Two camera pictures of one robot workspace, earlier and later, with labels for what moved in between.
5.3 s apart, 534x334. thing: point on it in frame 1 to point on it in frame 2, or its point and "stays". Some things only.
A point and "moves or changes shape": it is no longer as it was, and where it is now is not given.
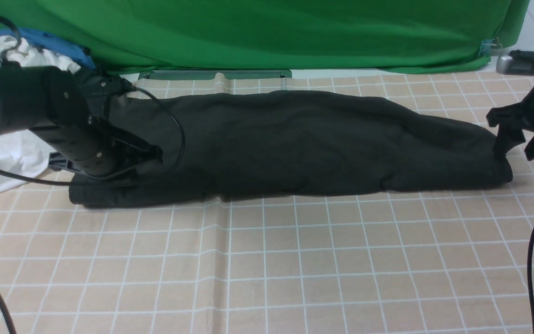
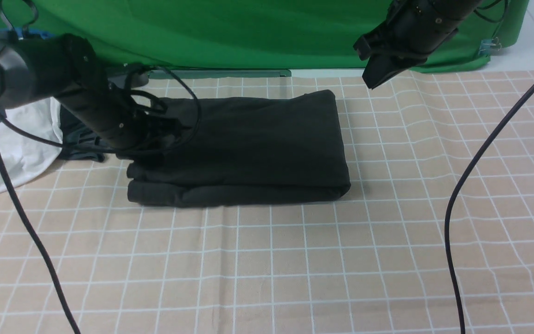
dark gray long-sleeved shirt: (226, 145) moves or changes shape
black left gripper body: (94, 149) to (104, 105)
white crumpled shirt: (19, 151) stays
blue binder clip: (488, 46) stays
